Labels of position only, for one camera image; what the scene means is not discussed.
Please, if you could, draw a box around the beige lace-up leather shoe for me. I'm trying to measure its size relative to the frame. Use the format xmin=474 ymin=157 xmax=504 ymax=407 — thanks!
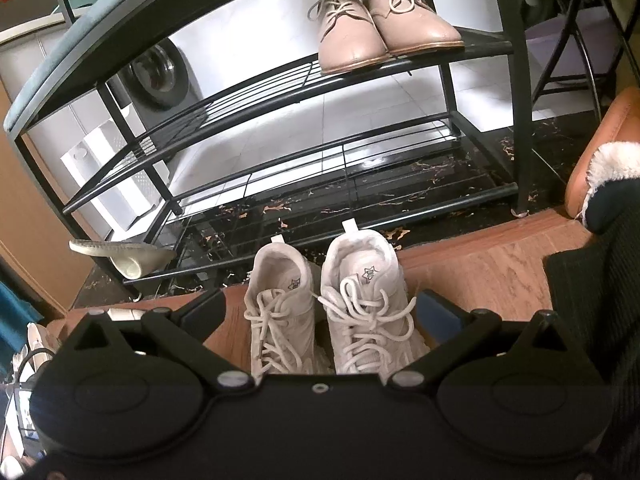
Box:
xmin=307 ymin=0 xmax=391 ymax=76
xmin=360 ymin=0 xmax=463 ymax=58

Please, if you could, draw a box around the brown fur-lined slipper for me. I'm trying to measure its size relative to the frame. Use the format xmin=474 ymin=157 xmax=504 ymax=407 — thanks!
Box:
xmin=565 ymin=87 xmax=640 ymax=221

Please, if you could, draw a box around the white lace-up sneaker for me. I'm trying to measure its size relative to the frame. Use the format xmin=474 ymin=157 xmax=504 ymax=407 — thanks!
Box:
xmin=243 ymin=247 xmax=336 ymax=381
xmin=317 ymin=227 xmax=431 ymax=376

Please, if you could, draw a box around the white paper bag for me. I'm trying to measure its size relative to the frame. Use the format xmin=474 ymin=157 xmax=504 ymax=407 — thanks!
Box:
xmin=60 ymin=105 xmax=171 ymax=241

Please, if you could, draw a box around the teal curtain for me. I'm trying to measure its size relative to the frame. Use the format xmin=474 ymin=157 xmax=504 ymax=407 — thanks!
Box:
xmin=0 ymin=280 xmax=31 ymax=376

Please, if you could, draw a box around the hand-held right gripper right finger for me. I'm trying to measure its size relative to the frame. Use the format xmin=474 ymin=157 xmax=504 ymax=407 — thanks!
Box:
xmin=390 ymin=289 xmax=586 ymax=395

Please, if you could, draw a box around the black metal chair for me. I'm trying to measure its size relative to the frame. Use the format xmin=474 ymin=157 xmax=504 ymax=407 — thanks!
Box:
xmin=480 ymin=0 xmax=640 ymax=111

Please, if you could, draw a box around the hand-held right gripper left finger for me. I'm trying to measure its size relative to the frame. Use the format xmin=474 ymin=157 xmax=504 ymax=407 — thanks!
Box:
xmin=60 ymin=290 xmax=254 ymax=395

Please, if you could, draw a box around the pale green slipper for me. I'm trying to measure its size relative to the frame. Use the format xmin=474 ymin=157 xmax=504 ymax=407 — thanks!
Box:
xmin=69 ymin=239 xmax=178 ymax=281

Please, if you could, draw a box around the black metal shoe rack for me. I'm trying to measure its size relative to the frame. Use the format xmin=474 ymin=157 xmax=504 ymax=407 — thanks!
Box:
xmin=2 ymin=0 xmax=538 ymax=286

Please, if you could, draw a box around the washing machine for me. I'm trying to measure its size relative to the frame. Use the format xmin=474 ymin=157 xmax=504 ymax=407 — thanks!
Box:
xmin=115 ymin=35 xmax=193 ymax=113

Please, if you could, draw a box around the wooden cabinet panel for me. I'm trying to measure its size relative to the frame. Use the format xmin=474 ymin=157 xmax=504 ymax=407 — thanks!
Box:
xmin=0 ymin=80 xmax=91 ymax=311

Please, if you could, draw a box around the purple plastic basin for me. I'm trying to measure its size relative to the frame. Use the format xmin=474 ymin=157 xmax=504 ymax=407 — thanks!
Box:
xmin=525 ymin=15 xmax=621 ymax=61

